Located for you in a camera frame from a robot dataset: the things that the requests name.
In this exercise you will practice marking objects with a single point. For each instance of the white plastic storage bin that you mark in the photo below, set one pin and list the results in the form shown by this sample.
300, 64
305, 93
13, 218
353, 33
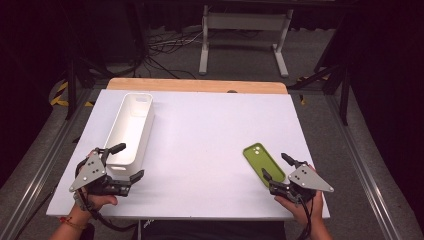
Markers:
130, 126

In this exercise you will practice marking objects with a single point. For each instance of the yellow black floor tape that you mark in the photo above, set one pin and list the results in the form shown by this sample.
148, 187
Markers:
302, 99
60, 96

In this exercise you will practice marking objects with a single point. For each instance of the wooden table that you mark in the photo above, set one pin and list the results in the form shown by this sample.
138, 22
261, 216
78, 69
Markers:
196, 85

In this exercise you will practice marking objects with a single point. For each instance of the green phone case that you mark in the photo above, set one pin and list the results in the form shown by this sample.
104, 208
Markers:
263, 161

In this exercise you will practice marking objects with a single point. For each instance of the white board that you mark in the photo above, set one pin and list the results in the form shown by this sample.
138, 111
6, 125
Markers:
200, 150

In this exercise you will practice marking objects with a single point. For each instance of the person's left hand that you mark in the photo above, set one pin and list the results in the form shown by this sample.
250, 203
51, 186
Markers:
96, 202

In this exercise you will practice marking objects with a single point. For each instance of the person's dark clothing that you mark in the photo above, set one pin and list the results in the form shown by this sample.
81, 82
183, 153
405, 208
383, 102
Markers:
213, 230

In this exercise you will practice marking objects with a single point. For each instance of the person's right hand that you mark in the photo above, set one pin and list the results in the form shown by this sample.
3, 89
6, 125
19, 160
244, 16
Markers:
300, 210

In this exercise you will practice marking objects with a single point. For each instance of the white metal stand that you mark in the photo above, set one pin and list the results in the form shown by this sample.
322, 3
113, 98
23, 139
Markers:
246, 20

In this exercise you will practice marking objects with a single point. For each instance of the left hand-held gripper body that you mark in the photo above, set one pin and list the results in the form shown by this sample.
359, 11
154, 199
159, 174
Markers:
90, 171

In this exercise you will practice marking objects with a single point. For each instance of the aluminium floor rail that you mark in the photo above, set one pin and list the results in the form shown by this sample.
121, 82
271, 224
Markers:
40, 166
370, 173

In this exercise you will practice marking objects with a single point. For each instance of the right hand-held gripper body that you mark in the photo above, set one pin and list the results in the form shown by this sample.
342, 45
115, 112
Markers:
308, 180

